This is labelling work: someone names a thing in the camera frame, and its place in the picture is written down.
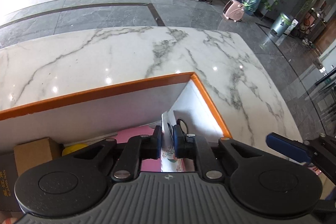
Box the pink notebook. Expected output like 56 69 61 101
112 125 162 173

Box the printed paper packet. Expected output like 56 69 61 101
161 111 195 172

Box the large orange cardboard box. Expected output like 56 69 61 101
1 72 231 152

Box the yellow toy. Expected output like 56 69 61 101
62 143 88 156

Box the small brown cardboard box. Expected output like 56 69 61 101
14 138 62 176

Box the grey trash bin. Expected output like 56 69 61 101
270 12 293 37

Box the black gift box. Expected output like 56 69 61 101
0 152 21 211

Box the pink small heater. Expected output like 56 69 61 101
223 0 244 22

